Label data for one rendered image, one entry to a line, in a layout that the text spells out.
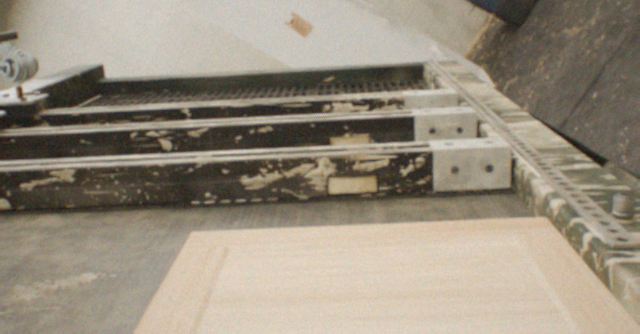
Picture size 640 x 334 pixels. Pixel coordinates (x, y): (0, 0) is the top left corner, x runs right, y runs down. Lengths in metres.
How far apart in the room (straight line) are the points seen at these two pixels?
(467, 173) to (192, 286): 0.52
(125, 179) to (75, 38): 5.46
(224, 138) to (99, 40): 5.16
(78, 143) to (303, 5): 3.27
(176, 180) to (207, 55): 5.12
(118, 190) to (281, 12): 3.54
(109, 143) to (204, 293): 0.73
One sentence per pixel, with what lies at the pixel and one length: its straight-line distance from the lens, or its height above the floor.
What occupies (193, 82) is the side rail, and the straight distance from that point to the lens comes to 2.33.
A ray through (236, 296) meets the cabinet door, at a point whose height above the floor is 1.22.
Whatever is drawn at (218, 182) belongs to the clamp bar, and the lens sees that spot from 1.12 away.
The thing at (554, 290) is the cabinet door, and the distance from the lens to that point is 0.76.
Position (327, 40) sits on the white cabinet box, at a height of 1.15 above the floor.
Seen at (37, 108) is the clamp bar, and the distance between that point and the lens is 1.75.
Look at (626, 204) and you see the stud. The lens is 0.87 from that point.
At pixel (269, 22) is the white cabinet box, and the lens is 4.64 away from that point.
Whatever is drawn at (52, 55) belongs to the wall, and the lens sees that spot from 6.71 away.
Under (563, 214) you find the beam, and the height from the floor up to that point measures 0.90.
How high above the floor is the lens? 1.29
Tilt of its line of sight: 6 degrees down
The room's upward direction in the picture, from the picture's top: 61 degrees counter-clockwise
